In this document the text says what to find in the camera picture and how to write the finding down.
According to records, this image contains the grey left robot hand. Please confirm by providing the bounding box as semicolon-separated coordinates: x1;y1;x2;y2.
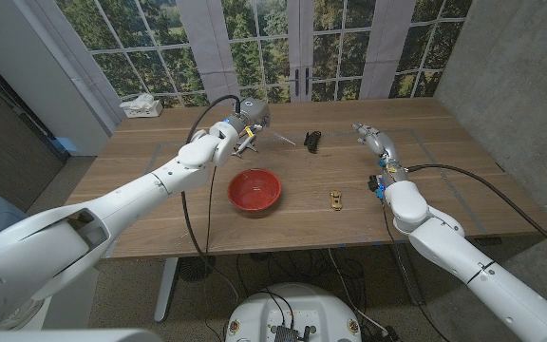
225;97;273;138

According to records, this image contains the grey table leg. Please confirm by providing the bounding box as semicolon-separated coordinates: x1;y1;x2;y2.
393;242;425;307

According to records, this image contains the white toy airplane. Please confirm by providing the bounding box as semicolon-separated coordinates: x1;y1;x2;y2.
231;134;260;159

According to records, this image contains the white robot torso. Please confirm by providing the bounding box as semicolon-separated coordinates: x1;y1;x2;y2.
224;282;363;342

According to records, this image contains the white tissue box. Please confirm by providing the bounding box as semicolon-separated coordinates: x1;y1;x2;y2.
119;92;164;120

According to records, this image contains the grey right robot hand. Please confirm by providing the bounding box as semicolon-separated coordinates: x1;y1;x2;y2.
351;123;401;168

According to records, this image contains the clear plastic pipette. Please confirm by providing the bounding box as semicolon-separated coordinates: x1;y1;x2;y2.
263;129;298;147

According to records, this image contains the printed window backdrop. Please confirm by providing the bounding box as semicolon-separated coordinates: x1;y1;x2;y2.
11;0;475;108

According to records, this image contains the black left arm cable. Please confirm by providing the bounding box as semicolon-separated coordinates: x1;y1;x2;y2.
179;94;243;306

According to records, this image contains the white table leg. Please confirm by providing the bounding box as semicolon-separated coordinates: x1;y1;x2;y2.
153;256;180;325

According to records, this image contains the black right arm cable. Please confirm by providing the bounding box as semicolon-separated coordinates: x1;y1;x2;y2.
405;163;547;266

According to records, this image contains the round black floor fan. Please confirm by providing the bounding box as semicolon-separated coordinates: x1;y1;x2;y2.
178;256;217;284

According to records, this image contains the white floor cable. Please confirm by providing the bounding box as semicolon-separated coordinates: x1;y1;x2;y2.
327;248;389;334

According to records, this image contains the red bowl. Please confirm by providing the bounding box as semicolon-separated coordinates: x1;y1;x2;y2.
227;168;283;213

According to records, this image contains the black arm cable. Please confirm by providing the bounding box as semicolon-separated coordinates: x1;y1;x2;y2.
179;94;243;306
405;163;547;266

